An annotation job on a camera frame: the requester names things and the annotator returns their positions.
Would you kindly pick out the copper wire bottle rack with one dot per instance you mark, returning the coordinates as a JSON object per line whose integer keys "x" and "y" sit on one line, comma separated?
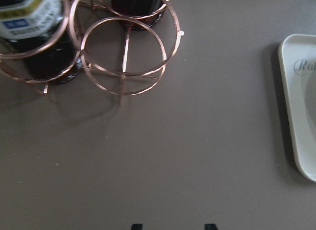
{"x": 11, "y": 63}

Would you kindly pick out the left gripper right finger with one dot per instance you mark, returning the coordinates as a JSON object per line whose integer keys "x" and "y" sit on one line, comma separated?
{"x": 210, "y": 226}

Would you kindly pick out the tea bottle two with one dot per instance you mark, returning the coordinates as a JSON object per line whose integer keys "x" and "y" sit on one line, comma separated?
{"x": 29, "y": 24}

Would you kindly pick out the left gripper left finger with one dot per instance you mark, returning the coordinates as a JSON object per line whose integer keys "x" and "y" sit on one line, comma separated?
{"x": 137, "y": 226}

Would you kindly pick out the cream rabbit tray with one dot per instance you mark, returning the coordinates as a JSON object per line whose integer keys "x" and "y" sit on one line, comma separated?
{"x": 297, "y": 59}

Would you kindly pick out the white round plate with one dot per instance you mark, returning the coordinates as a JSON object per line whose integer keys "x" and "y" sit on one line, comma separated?
{"x": 310, "y": 97}

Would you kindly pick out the tea bottle one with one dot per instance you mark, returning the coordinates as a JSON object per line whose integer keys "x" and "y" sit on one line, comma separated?
{"x": 139, "y": 8}

